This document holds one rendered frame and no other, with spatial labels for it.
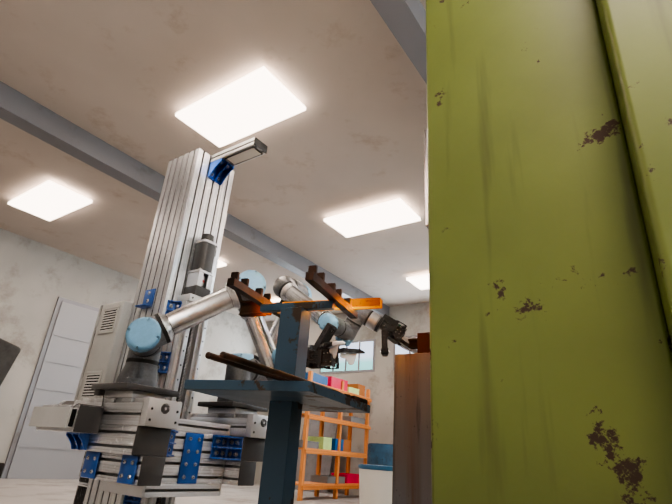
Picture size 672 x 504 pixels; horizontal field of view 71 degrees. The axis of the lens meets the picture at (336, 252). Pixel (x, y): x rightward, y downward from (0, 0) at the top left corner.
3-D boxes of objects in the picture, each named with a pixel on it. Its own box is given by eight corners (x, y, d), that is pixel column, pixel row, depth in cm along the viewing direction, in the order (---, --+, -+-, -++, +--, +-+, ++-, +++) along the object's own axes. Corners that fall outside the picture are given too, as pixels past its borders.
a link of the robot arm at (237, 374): (218, 380, 214) (222, 350, 219) (238, 384, 224) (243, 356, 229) (237, 379, 207) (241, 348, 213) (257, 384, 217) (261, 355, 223)
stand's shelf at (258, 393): (183, 388, 102) (185, 379, 103) (270, 409, 136) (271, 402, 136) (309, 391, 91) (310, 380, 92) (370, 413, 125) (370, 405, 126)
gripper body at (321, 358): (341, 369, 172) (313, 370, 178) (342, 345, 176) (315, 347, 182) (330, 365, 166) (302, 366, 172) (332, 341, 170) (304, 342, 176)
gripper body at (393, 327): (408, 326, 200) (384, 311, 203) (398, 343, 197) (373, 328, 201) (407, 331, 206) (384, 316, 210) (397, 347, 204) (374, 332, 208)
